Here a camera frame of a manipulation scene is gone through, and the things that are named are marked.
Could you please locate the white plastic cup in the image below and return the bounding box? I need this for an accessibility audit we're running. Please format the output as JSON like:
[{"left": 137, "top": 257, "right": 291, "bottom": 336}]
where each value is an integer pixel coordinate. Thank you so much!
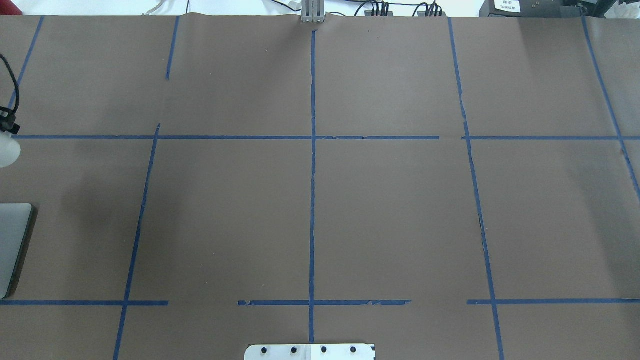
[{"left": 0, "top": 131, "right": 22, "bottom": 168}]

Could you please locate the silver closed laptop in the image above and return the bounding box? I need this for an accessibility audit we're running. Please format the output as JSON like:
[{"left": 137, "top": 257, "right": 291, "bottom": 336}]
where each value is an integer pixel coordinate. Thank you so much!
[{"left": 0, "top": 203, "right": 34, "bottom": 300}]

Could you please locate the black usb hub left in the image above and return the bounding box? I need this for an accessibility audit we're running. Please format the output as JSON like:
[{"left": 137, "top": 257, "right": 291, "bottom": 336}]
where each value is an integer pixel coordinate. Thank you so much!
[{"left": 364, "top": 0, "right": 391, "bottom": 18}]

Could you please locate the black usb hub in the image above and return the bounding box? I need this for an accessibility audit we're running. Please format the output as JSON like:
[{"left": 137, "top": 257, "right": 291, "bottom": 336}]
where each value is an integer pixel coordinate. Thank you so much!
[
  {"left": 364, "top": 0, "right": 391, "bottom": 18},
  {"left": 412, "top": 0, "right": 446, "bottom": 18}
]

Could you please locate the black usb hub right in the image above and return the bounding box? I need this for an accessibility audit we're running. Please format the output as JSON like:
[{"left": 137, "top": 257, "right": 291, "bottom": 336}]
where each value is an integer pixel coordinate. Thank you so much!
[{"left": 412, "top": 0, "right": 446, "bottom": 18}]

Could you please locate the brown paper table cover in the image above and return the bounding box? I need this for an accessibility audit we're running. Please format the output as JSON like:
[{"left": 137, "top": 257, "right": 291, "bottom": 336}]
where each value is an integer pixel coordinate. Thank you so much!
[{"left": 1, "top": 13, "right": 639, "bottom": 360}]

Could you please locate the black box device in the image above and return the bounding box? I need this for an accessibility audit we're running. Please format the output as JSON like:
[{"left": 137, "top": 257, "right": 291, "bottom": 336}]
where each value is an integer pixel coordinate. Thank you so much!
[{"left": 478, "top": 0, "right": 582, "bottom": 19}]

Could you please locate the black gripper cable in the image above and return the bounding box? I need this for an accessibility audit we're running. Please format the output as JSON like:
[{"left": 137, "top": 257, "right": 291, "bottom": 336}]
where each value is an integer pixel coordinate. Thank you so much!
[{"left": 0, "top": 54, "right": 21, "bottom": 113}]

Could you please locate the aluminium frame post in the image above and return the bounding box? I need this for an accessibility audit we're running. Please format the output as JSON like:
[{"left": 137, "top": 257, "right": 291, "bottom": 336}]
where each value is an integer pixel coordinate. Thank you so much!
[{"left": 301, "top": 0, "right": 326, "bottom": 23}]

